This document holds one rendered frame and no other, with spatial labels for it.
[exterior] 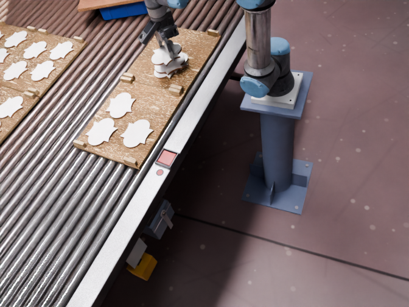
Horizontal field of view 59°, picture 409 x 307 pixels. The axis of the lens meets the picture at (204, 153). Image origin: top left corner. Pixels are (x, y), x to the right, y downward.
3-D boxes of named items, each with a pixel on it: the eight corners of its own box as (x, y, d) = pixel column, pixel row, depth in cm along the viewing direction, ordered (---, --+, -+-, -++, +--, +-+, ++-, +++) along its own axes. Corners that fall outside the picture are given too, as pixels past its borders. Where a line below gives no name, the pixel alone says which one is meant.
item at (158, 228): (179, 216, 160) (169, 198, 145) (164, 244, 154) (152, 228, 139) (157, 208, 164) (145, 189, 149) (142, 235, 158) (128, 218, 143)
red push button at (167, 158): (177, 155, 149) (176, 153, 147) (170, 167, 146) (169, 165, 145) (164, 151, 151) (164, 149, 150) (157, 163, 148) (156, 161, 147)
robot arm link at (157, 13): (151, 12, 141) (142, 3, 146) (154, 22, 145) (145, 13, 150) (167, 3, 143) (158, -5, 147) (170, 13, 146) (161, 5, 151)
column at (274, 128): (313, 163, 239) (327, 64, 168) (300, 215, 221) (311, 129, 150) (257, 151, 251) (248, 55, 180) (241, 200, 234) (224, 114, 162)
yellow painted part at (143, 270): (157, 261, 156) (140, 242, 137) (147, 281, 152) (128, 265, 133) (142, 254, 159) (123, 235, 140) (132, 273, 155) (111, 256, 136)
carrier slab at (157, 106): (185, 96, 165) (184, 94, 164) (140, 170, 147) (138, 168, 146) (123, 81, 178) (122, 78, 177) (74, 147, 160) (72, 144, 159)
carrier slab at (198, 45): (221, 37, 183) (221, 35, 182) (184, 96, 165) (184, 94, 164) (163, 27, 196) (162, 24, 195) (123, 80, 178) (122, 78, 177)
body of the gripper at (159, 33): (179, 36, 156) (173, 11, 146) (162, 45, 155) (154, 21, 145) (171, 27, 161) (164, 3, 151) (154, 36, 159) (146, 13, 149)
